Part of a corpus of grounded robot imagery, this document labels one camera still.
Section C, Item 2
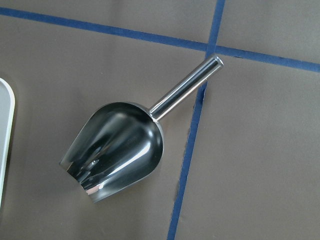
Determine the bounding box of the cream serving tray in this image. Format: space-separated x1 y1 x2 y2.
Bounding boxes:
0 78 16 208

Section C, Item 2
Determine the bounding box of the steel ice scoop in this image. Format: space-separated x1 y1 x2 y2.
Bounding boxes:
59 55 224 202

